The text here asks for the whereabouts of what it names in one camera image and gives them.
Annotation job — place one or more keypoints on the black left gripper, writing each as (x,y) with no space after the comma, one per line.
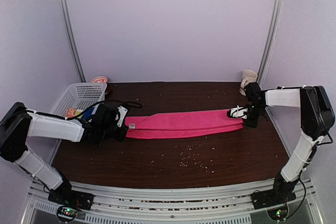
(119,137)

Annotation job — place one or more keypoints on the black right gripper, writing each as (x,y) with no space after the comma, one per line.
(253,123)

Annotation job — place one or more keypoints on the orange bunny towel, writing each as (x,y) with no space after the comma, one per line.
(70,113)

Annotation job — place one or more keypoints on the pink towel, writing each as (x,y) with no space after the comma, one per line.
(181,125)

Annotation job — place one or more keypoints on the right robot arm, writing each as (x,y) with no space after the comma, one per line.
(316,119)

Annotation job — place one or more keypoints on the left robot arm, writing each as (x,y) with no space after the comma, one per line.
(20,125)

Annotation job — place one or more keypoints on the blue rolled towel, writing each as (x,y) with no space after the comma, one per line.
(88,113)

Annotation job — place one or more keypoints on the beige printed mug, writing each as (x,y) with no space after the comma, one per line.
(248,76)

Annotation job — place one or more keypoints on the white plastic basket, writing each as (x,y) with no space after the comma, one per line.
(79,96)

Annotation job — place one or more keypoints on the red white bowl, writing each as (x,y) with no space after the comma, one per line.
(100,79)

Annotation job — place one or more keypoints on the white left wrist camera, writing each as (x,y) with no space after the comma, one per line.
(121,115)

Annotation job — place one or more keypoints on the right aluminium post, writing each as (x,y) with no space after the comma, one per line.
(270,40)

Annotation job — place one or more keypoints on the aluminium post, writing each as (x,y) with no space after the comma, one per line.
(270,40)
(71,41)

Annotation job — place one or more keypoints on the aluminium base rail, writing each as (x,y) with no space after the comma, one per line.
(222,204)

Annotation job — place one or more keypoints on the left aluminium post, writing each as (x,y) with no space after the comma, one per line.
(71,41)

